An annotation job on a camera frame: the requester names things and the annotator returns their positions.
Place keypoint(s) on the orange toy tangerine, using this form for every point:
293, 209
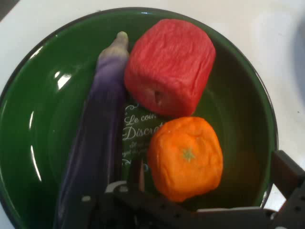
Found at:
186, 159

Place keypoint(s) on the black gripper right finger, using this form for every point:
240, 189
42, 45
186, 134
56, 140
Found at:
293, 190

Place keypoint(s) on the purple toy eggplant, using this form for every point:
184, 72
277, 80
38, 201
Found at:
100, 119

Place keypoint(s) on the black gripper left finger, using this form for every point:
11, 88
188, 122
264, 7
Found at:
143, 210

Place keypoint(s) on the red toy apple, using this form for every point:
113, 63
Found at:
169, 64

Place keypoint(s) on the green enamel bowl with lettering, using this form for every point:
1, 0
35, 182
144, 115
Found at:
43, 114

